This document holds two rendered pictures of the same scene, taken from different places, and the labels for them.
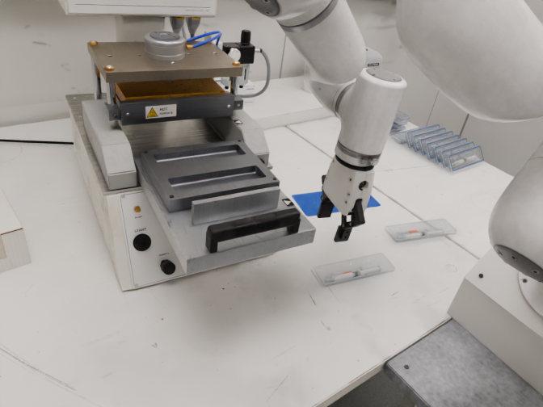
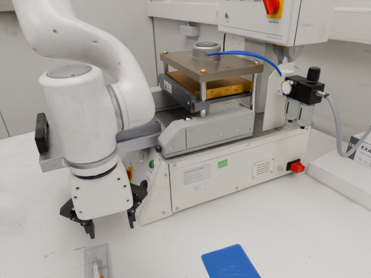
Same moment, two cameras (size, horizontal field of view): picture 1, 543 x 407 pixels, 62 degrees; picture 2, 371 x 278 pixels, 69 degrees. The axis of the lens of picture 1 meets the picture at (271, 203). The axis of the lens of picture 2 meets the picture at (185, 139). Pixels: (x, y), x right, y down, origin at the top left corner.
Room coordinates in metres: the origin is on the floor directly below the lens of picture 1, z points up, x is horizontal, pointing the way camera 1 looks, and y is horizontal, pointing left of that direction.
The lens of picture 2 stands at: (0.97, -0.49, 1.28)
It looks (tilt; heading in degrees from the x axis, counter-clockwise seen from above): 29 degrees down; 100
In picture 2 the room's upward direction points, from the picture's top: 2 degrees counter-clockwise
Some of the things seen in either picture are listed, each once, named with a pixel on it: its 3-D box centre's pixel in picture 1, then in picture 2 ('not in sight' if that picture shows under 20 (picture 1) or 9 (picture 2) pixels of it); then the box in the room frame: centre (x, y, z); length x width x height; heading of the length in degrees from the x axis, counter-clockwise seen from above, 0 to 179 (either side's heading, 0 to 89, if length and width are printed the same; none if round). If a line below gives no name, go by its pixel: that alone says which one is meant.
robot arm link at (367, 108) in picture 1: (370, 109); (84, 111); (0.76, -0.15, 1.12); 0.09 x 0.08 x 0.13; 38
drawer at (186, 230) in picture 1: (218, 190); (101, 126); (0.65, 0.09, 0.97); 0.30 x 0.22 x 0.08; 33
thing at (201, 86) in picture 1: (169, 75); (207, 74); (0.91, 0.25, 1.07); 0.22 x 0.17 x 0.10; 123
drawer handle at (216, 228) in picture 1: (254, 228); (42, 131); (0.54, 0.02, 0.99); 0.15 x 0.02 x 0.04; 123
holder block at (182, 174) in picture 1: (208, 171); (119, 118); (0.69, 0.12, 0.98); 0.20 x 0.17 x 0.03; 123
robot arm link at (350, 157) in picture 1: (358, 152); (91, 156); (0.75, -0.14, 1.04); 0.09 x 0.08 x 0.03; 26
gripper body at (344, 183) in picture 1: (348, 179); (100, 183); (0.75, -0.14, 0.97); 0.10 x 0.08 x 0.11; 26
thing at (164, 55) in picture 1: (170, 61); (219, 68); (0.95, 0.26, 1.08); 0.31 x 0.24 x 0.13; 123
